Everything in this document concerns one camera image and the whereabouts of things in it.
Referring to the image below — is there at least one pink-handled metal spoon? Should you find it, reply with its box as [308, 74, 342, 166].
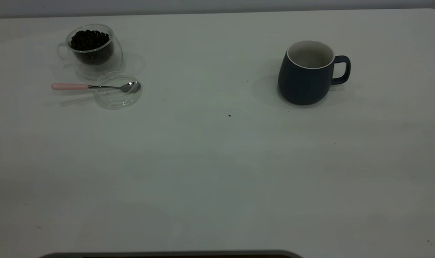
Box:
[51, 81, 142, 94]

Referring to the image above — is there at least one clear double-wall glass cup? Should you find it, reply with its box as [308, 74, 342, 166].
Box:
[57, 24, 124, 80]

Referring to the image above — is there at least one large coffee bean heap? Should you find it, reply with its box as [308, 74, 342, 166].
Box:
[70, 30, 114, 66]

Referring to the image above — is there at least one round clear glass lid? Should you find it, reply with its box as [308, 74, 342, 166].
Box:
[94, 71, 143, 110]

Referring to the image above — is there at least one grey-blue ceramic mug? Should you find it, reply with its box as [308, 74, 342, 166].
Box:
[278, 40, 351, 106]

